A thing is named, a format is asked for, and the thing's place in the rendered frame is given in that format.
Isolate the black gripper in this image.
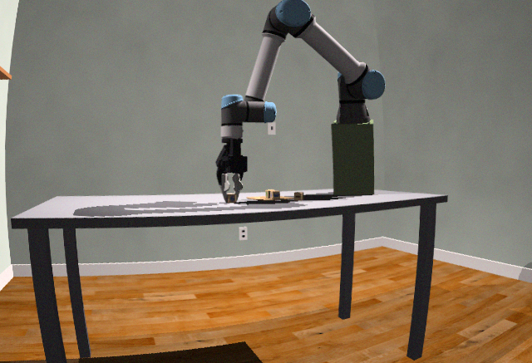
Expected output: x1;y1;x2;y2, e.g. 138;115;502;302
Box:
216;138;248;203

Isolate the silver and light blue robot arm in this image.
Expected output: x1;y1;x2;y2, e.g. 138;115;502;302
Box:
221;0;385;140

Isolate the tan square mat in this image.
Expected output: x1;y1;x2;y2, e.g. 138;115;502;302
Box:
246;196;294;201

